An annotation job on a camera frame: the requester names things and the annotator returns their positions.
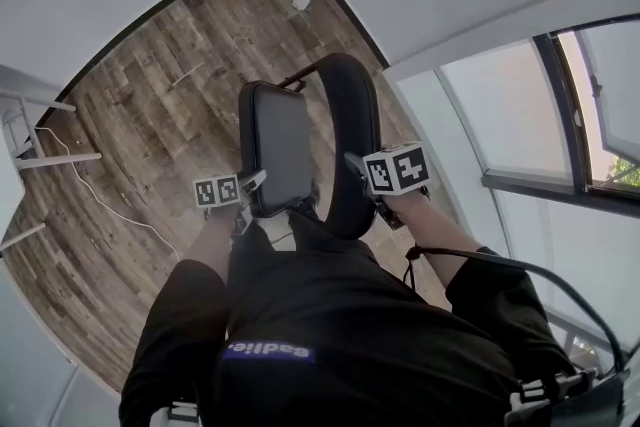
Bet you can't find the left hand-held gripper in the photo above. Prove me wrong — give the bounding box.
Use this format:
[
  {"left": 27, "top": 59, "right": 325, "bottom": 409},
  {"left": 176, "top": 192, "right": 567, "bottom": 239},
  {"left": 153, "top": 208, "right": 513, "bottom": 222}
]
[{"left": 193, "top": 168, "right": 269, "bottom": 237}]

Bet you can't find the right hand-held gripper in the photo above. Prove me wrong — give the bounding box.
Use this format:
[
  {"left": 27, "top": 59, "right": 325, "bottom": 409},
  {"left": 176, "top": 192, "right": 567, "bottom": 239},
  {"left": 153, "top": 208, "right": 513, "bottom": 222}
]
[{"left": 343, "top": 141, "right": 433, "bottom": 231}]

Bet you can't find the black folding chair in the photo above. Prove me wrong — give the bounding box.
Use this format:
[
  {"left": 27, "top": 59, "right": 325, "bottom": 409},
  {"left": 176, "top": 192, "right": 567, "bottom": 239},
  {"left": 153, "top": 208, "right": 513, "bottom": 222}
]
[{"left": 238, "top": 52, "right": 384, "bottom": 242}]

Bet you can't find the person's left forearm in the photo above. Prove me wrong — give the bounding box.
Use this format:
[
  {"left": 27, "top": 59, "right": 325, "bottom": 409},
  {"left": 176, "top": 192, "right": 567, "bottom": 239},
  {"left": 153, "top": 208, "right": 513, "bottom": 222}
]
[{"left": 185, "top": 208, "right": 237, "bottom": 277}]

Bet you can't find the person's right forearm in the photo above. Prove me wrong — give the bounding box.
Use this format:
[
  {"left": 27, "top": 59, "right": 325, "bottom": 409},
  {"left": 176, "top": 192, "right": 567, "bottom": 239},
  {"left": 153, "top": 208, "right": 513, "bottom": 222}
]
[{"left": 392, "top": 188, "right": 482, "bottom": 277}]

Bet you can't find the person's black clothing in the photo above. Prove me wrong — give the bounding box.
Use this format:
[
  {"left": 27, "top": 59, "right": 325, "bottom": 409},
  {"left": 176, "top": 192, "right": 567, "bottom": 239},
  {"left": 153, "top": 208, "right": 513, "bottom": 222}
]
[{"left": 118, "top": 207, "right": 577, "bottom": 427}]

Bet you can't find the black chest harness buckle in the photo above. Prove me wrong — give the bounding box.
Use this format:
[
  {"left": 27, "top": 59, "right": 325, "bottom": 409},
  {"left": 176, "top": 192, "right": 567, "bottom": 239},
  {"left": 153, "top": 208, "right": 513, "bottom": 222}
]
[{"left": 503, "top": 366, "right": 632, "bottom": 427}]

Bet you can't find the black wrist cord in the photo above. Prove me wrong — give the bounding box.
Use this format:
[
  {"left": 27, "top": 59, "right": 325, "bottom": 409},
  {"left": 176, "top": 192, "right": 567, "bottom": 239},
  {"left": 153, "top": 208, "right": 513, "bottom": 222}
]
[{"left": 404, "top": 245, "right": 427, "bottom": 292}]

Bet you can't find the white floor cable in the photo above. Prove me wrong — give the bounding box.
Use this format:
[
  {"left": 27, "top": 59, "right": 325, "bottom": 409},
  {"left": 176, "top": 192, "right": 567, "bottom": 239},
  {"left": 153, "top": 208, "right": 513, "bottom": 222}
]
[{"left": 33, "top": 126, "right": 182, "bottom": 262}]

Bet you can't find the dark window frame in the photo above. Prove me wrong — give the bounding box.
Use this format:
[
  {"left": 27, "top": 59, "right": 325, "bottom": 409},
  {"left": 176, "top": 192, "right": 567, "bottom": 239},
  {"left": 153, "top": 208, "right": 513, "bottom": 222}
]
[{"left": 480, "top": 13, "right": 640, "bottom": 205}]

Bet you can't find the white metal table frame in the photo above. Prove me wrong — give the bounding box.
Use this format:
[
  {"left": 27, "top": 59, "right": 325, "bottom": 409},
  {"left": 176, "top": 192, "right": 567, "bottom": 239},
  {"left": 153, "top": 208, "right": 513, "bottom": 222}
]
[{"left": 0, "top": 64, "right": 104, "bottom": 252}]

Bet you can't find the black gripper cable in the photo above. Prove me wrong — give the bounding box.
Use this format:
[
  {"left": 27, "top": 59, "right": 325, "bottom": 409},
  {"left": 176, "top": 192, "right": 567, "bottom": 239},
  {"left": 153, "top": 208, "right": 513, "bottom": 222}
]
[{"left": 413, "top": 246, "right": 630, "bottom": 372}]

